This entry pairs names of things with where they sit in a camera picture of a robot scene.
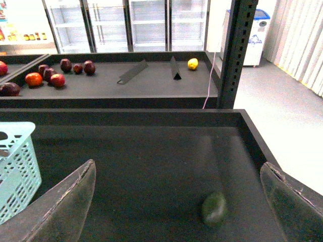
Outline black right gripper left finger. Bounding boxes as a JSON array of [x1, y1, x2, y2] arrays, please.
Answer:
[[1, 159, 96, 241]]

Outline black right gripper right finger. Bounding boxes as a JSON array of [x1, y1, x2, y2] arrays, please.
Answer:
[[260, 162, 322, 241]]

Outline light blue plastic basket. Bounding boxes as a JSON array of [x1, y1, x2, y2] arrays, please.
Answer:
[[1, 122, 42, 224]]

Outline red apple small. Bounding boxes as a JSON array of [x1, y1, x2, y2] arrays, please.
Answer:
[[50, 74, 65, 88]]

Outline red apple on left shelf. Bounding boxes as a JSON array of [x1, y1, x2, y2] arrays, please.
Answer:
[[0, 61, 8, 76]]

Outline green avocado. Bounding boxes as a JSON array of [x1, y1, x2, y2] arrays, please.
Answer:
[[201, 192, 228, 227]]

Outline black lower display tray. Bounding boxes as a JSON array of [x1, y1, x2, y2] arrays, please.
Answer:
[[1, 109, 283, 241]]

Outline black display tray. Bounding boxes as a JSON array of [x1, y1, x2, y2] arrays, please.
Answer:
[[1, 54, 49, 82], [1, 51, 218, 109], [1, 109, 283, 241]]

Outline dark red fruit front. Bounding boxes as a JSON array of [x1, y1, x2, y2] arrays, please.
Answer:
[[1, 82, 21, 96]]

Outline orange fruit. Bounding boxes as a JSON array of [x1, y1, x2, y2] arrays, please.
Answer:
[[25, 73, 43, 87]]

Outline dark red fruit middle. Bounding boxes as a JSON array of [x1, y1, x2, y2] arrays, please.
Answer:
[[43, 68, 57, 83]]

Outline small dark red fruit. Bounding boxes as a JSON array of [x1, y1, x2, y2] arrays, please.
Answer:
[[73, 64, 83, 75]]

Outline dark red fruit back left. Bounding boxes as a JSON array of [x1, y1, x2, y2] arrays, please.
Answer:
[[38, 64, 49, 76]]

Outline dark red fruit right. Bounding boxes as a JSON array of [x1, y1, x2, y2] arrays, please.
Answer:
[[83, 60, 96, 75]]

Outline dark red fruit back centre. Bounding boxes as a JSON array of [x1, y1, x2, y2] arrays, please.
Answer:
[[60, 58, 72, 73]]

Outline black shelf divider left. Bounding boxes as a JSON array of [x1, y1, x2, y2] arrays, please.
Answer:
[[117, 59, 148, 85]]

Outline black shelf divider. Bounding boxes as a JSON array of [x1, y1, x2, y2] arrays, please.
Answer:
[[117, 59, 148, 85], [170, 56, 181, 80]]

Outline white blue chest freezer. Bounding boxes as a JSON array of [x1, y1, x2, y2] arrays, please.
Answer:
[[221, 9, 271, 67]]

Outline black left display tray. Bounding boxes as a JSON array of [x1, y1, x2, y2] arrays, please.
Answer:
[[1, 54, 49, 82]]

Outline black upper display tray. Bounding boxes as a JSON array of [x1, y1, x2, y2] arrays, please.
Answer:
[[1, 51, 218, 109]]

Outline yellow lemon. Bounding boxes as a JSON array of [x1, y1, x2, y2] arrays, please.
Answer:
[[187, 58, 199, 71]]

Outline small jars on shelf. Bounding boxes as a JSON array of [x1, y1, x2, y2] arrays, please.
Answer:
[[23, 32, 47, 41]]

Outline black shelf divider right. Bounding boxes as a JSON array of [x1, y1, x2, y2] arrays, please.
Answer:
[[170, 56, 181, 80]]

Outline glass door refrigerator row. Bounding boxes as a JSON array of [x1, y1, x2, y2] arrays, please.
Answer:
[[43, 0, 210, 53]]

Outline pink cable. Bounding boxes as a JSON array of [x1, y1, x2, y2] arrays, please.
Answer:
[[202, 50, 217, 109]]

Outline black perforated shelf post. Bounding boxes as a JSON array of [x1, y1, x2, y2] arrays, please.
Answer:
[[217, 0, 258, 109]]

